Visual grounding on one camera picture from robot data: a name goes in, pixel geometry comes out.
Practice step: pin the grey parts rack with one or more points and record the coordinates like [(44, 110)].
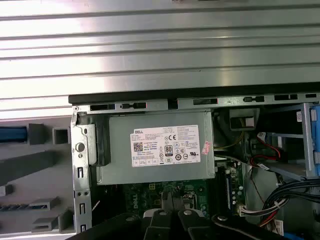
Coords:
[(57, 175)]

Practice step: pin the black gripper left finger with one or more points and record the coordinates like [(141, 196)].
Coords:
[(160, 225)]

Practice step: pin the grey drive cage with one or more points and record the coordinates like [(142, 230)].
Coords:
[(292, 170)]

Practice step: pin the grey power supply unit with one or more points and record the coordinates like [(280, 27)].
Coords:
[(120, 150)]

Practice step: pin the black PC case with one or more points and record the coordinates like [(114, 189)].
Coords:
[(82, 175)]

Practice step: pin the green motherboard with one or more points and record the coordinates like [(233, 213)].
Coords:
[(145, 197)]

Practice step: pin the green RAM stick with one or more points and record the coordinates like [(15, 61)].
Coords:
[(12, 208), (228, 190)]

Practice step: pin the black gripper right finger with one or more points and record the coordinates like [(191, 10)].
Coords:
[(190, 225)]

